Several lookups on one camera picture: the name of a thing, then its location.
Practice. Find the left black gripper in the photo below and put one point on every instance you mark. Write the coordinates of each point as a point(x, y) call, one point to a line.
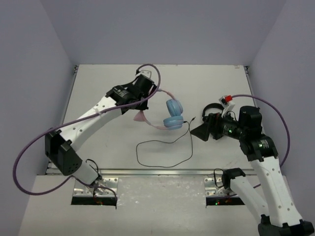
point(139, 99)

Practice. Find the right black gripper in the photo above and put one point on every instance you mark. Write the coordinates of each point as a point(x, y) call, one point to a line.
point(213, 125)

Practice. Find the pink blue cat-ear headphones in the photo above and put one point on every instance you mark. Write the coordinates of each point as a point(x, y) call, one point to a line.
point(174, 111)

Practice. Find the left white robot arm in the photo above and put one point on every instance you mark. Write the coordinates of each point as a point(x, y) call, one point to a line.
point(61, 146)

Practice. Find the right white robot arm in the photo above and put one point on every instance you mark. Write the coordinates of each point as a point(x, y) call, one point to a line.
point(275, 213)

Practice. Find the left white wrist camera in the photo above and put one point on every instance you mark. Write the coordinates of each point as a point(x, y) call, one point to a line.
point(145, 73)

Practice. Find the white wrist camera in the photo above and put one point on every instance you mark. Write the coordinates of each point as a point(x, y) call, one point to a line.
point(145, 73)
point(227, 103)

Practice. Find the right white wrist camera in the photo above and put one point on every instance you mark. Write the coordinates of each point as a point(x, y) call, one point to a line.
point(227, 103)

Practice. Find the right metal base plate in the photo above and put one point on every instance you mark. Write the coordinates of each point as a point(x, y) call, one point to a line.
point(217, 191)

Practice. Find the metal base plate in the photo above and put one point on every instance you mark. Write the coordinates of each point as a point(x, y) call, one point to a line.
point(217, 191)
point(109, 186)

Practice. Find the metal table rail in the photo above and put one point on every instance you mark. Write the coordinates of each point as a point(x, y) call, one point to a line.
point(156, 172)

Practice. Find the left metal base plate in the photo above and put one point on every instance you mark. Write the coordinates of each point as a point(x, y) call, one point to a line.
point(109, 186)

